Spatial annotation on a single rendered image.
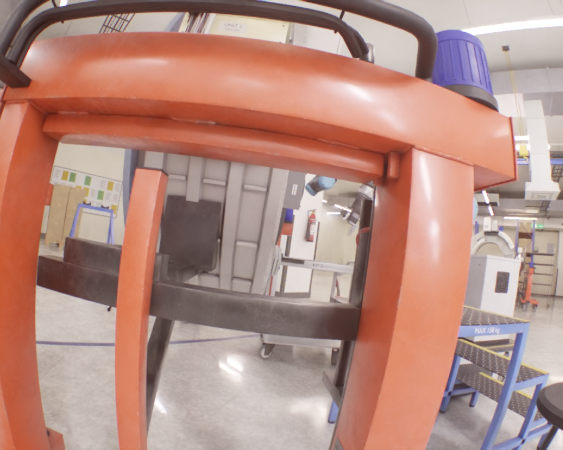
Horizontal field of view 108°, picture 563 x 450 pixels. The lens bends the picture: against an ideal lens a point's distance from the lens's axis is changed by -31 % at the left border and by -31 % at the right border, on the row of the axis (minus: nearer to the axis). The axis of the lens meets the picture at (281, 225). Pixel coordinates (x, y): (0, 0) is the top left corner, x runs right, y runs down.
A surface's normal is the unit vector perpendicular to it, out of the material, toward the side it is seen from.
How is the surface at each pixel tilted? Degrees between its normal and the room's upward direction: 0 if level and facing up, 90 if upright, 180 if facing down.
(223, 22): 90
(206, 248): 90
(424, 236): 90
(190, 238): 90
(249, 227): 124
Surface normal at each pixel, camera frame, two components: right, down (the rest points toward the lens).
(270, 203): 0.04, 0.37
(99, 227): 0.71, 0.04
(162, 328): 0.18, -0.77
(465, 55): -0.22, -0.11
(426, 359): 0.11, -0.07
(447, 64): -0.72, -0.16
